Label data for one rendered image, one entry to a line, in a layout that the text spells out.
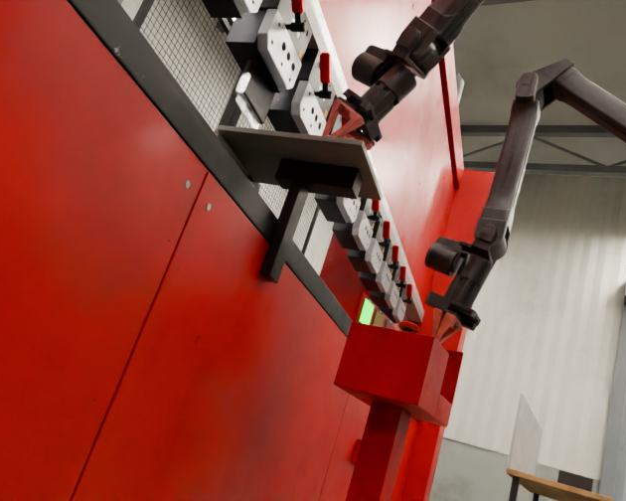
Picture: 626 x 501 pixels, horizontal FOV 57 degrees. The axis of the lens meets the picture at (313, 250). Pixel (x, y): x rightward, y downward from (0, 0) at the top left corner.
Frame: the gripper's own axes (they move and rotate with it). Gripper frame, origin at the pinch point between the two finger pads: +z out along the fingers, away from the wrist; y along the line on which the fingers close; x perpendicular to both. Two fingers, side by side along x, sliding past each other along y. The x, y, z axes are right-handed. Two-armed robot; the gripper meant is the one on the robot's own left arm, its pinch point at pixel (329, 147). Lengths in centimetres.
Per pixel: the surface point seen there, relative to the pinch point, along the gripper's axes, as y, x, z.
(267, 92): -0.9, -20.7, -1.3
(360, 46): -28, -37, -34
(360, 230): -70, -20, -6
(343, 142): 10.3, 8.4, 0.9
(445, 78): -117, -68, -89
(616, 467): -735, 114, -116
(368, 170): 2.7, 10.7, -0.2
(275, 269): 2.0, 11.6, 22.3
